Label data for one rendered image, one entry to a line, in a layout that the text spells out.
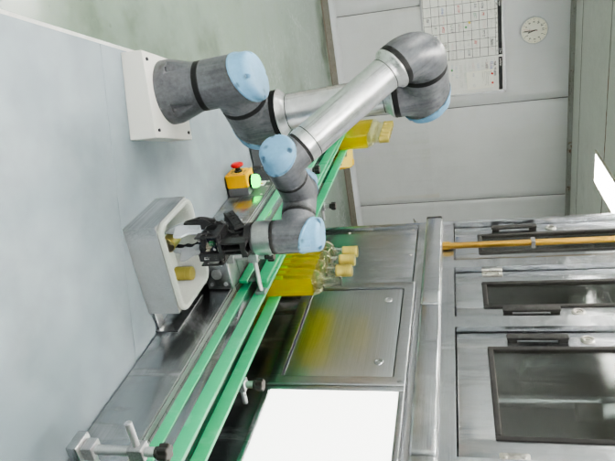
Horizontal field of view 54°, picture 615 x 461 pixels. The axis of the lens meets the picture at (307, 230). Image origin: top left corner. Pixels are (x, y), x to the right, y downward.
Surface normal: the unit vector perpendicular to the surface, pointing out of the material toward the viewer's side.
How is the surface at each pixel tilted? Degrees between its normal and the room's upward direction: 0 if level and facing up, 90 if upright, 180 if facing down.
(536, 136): 90
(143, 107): 90
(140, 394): 90
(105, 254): 0
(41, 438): 0
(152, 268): 90
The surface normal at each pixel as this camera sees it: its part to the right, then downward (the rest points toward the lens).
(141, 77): -0.25, 0.12
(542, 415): -0.15, -0.90
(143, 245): -0.21, 0.44
